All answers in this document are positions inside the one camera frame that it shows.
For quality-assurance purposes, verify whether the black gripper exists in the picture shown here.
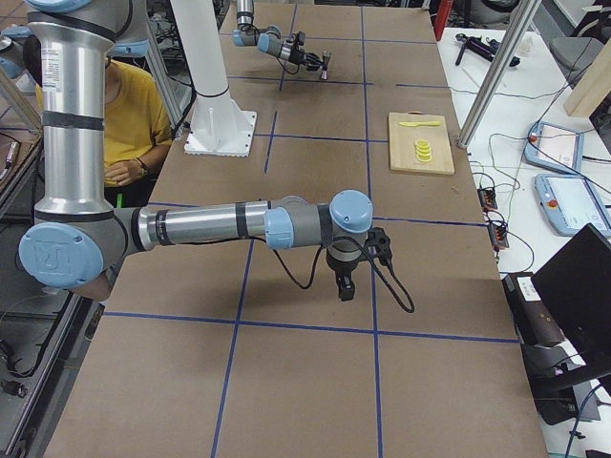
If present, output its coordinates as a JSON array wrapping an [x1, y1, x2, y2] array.
[[288, 48, 330, 72], [326, 248, 365, 301]]

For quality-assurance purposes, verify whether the steel double jigger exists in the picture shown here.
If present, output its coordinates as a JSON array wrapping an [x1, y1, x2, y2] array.
[[320, 51, 331, 81]]

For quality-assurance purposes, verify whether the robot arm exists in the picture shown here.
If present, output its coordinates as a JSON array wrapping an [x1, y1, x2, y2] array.
[[232, 0, 331, 81], [18, 1, 373, 301]]

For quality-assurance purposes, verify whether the yellow plastic knife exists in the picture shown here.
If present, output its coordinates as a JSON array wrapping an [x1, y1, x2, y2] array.
[[397, 120, 441, 128]]

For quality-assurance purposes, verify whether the wooden cutting board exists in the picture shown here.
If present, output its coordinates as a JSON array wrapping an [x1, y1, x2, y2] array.
[[388, 113, 454, 176]]

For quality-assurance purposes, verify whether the red cylinder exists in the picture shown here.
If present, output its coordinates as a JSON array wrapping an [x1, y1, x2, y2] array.
[[433, 0, 453, 41]]

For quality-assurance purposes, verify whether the black tripod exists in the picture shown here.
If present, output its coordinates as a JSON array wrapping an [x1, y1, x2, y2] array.
[[454, 33, 501, 66]]

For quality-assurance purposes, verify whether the person in yellow shirt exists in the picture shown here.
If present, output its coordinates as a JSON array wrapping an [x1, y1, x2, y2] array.
[[22, 35, 173, 211]]

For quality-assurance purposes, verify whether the black box device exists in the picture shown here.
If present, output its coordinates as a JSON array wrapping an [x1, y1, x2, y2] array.
[[502, 272, 564, 348]]

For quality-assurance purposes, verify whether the black monitor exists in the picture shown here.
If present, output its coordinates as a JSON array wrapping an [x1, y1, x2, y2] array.
[[532, 223, 610, 364]]

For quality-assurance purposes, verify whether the near teach pendant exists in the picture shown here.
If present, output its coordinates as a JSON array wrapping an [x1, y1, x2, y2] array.
[[534, 174, 610, 239]]

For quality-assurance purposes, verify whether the teach pendant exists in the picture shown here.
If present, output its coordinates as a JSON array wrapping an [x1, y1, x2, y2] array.
[[523, 121, 584, 174], [534, 174, 610, 239]]

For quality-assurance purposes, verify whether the far teach pendant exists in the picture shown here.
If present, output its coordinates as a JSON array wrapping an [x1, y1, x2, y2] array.
[[523, 121, 584, 174]]

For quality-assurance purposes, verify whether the grey chair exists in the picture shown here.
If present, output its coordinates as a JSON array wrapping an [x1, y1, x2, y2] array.
[[550, 6, 610, 87]]

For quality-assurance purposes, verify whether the wooden plank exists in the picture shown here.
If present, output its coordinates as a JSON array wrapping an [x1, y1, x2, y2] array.
[[563, 41, 611, 117]]

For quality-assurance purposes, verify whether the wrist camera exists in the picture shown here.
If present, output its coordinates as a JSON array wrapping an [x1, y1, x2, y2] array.
[[290, 31, 306, 51], [365, 227, 392, 268]]

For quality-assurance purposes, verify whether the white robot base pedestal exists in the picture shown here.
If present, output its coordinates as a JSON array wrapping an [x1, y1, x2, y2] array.
[[171, 0, 257, 157]]

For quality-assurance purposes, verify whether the aluminium frame post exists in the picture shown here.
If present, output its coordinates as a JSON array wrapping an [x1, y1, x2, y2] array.
[[457, 0, 541, 149]]

